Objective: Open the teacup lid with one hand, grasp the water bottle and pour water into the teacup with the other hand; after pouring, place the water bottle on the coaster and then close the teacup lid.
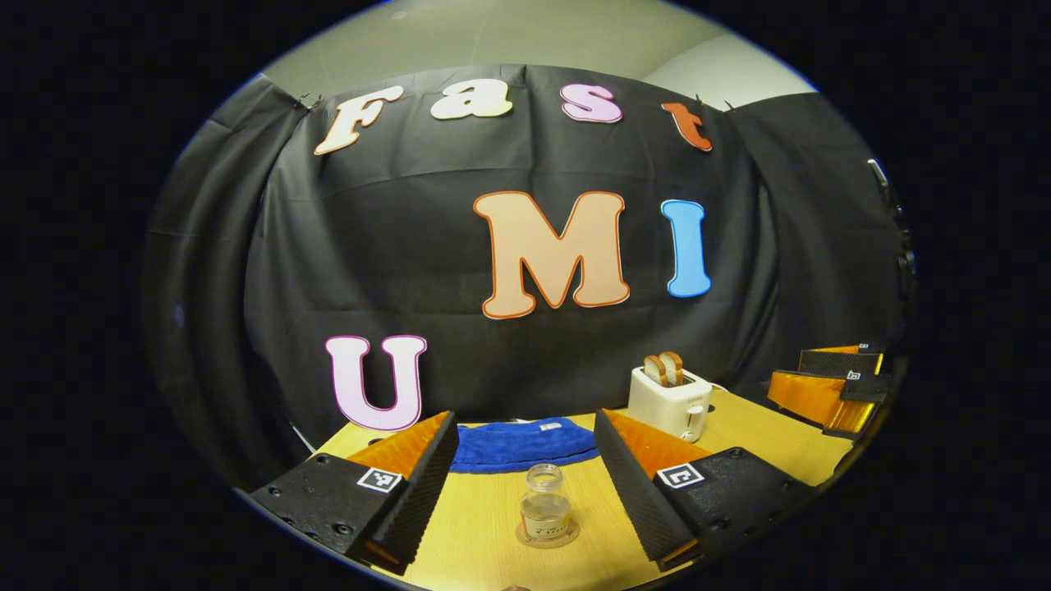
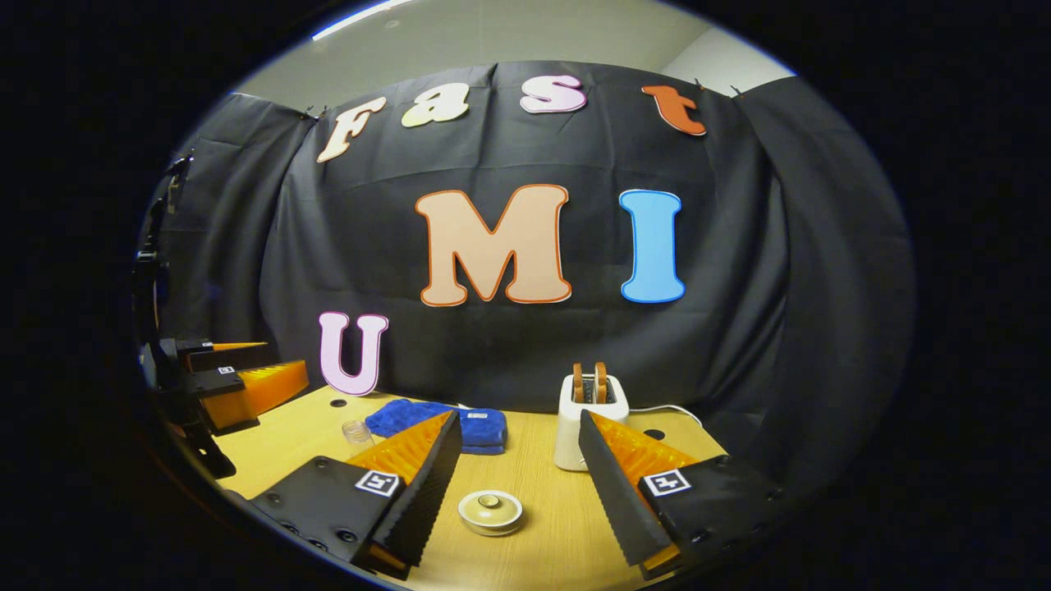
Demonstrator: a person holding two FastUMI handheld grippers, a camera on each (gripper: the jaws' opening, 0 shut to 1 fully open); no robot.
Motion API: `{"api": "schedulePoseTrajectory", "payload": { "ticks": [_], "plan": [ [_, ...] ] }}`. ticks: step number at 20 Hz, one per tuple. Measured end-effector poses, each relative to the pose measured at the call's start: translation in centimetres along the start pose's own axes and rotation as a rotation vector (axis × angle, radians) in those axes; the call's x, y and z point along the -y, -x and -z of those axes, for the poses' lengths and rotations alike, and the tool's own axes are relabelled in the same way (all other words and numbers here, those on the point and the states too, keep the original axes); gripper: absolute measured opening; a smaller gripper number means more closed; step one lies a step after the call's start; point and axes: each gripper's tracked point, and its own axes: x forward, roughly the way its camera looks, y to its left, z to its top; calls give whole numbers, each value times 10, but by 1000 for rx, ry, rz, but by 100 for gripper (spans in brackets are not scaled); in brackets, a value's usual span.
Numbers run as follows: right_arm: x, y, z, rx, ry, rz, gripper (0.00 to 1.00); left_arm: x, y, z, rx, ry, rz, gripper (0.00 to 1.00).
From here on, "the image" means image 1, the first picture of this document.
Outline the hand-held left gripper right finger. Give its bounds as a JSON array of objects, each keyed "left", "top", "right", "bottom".
[{"left": 593, "top": 408, "right": 822, "bottom": 573}]

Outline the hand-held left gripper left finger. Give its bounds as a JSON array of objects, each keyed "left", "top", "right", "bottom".
[{"left": 249, "top": 410, "right": 461, "bottom": 575}]

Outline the clear water bottle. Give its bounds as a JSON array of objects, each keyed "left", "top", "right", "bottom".
[{"left": 519, "top": 463, "right": 574, "bottom": 543}]

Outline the white toaster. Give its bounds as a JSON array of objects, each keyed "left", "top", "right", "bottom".
[{"left": 627, "top": 365, "right": 714, "bottom": 445}]

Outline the blue folded towel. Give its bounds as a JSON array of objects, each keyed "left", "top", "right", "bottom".
[{"left": 449, "top": 417, "right": 601, "bottom": 475}]

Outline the black backdrop cloth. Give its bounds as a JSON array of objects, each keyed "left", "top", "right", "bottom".
[{"left": 144, "top": 64, "right": 914, "bottom": 493}]

